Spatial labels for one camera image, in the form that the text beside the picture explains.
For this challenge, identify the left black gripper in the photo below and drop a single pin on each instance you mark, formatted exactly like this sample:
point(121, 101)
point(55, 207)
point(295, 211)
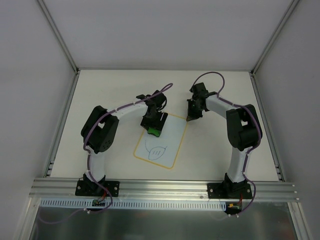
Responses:
point(153, 122)

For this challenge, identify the left aluminium frame post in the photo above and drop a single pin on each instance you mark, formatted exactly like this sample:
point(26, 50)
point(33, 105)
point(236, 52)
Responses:
point(57, 34)

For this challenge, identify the white slotted cable duct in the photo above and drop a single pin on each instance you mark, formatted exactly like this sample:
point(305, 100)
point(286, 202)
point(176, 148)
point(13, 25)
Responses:
point(134, 204)

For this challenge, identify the right aluminium frame post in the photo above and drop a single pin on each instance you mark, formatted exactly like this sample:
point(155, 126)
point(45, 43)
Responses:
point(275, 34)

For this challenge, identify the green whiteboard eraser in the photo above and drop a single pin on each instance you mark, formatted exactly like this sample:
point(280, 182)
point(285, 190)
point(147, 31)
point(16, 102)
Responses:
point(154, 132)

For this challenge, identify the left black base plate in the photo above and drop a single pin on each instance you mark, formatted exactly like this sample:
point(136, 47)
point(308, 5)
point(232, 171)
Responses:
point(87, 188)

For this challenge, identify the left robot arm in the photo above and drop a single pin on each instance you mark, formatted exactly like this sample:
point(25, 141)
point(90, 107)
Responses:
point(99, 132)

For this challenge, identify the aluminium mounting rail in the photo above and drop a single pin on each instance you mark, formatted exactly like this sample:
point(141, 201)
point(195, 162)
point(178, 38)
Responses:
point(175, 190)

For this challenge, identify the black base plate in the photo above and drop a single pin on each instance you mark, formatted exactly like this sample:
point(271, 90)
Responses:
point(87, 188)
point(229, 190)

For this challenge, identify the yellow-framed small whiteboard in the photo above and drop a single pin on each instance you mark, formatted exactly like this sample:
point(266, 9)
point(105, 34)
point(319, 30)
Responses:
point(162, 151)

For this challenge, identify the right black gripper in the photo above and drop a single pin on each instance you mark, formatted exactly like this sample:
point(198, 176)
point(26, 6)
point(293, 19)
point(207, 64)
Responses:
point(194, 109)

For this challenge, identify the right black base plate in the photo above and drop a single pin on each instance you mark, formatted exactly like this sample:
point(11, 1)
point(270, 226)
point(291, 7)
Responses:
point(229, 190)

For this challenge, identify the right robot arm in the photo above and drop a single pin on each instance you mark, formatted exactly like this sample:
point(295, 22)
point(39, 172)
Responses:
point(244, 134)

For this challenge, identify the aluminium frame post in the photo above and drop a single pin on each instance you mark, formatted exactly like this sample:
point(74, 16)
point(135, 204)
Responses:
point(275, 34)
point(57, 34)

